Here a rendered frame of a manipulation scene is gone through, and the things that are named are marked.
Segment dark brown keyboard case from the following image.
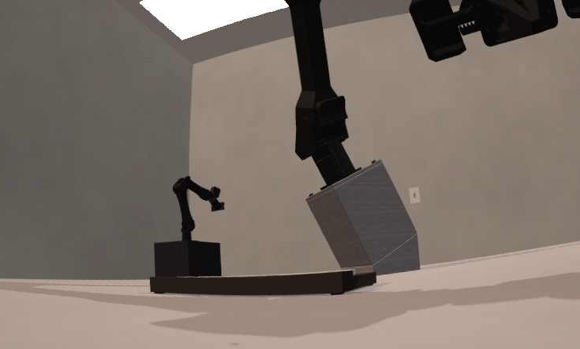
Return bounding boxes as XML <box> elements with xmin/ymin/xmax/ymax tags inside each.
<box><xmin>150</xmin><ymin>270</ymin><xmax>377</xmax><ymax>295</ymax></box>

